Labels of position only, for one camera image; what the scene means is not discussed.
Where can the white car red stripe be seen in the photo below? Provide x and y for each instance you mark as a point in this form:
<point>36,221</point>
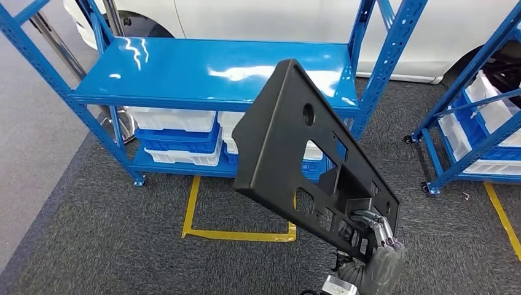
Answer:
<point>264,20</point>

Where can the black plastic plate holder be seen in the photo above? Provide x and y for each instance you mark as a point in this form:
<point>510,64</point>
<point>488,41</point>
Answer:
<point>276,134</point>

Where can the blue metal shelf rack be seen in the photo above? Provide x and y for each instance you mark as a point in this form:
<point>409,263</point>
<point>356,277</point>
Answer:
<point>467,73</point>
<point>183,69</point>

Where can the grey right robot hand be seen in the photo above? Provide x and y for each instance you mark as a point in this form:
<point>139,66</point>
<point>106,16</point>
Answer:
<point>386,264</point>

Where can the chrome stanchion post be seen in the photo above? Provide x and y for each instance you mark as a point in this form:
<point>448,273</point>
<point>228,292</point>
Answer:
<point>114,18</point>
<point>57,44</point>

